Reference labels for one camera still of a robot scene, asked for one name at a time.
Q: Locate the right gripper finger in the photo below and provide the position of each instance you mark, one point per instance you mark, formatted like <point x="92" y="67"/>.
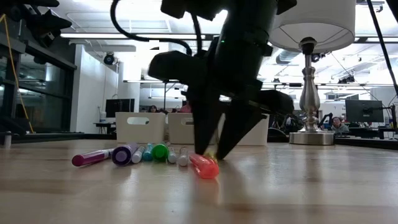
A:
<point x="203" y="124"/>
<point x="236" y="127"/>

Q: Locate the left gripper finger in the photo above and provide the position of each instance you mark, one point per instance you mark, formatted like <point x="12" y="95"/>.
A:
<point x="53" y="23"/>
<point x="46" y="37"/>

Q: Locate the red-capped thin white marker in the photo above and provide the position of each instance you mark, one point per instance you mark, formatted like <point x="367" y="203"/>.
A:
<point x="183" y="160"/>

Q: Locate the orange highlighter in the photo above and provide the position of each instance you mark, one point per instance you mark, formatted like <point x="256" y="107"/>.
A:
<point x="206" y="169"/>

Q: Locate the green highlighter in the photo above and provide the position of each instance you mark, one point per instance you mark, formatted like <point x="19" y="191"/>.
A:
<point x="160" y="152"/>

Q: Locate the teal highlighter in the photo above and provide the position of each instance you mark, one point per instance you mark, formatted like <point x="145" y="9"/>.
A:
<point x="148" y="154"/>

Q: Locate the black-capped thin marker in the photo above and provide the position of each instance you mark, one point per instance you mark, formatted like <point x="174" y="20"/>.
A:
<point x="136" y="157"/>

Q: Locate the lavender Sharpie highlighter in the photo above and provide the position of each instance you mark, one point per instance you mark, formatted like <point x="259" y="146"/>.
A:
<point x="121" y="155"/>

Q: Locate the magenta-capped thin marker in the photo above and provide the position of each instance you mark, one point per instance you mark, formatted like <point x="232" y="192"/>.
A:
<point x="90" y="157"/>

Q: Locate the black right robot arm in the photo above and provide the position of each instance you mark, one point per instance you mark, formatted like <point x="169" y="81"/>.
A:
<point x="248" y="18"/>

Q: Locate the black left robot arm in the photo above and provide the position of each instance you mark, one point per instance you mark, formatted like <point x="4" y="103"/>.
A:
<point x="18" y="3"/>

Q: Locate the person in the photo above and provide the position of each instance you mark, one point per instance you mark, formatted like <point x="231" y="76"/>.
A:
<point x="339" y="126"/>
<point x="186" y="108"/>
<point x="152" y="109"/>

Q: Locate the white plastic bin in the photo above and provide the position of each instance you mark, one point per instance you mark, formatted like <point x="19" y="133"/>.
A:
<point x="124" y="133"/>
<point x="259" y="137"/>
<point x="177" y="133"/>

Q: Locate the table lamp white shade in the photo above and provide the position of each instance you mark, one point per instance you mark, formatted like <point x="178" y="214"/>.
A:
<point x="309" y="93"/>

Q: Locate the black computer monitor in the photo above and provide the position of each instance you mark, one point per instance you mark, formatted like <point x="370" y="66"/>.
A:
<point x="363" y="110"/>
<point x="119" y="107"/>

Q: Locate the white cup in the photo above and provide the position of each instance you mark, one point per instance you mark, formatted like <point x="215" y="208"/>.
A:
<point x="103" y="116"/>

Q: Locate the small black desk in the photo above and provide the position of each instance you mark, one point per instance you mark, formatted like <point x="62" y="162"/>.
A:
<point x="104" y="124"/>

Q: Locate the black ceiling camera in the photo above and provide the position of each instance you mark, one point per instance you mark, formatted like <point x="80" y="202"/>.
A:
<point x="109" y="59"/>

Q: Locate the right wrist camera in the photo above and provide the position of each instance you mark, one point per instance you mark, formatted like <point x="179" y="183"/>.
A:
<point x="192" y="9"/>

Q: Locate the white plastic post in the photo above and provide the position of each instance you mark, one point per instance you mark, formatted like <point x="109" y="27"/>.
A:
<point x="7" y="140"/>

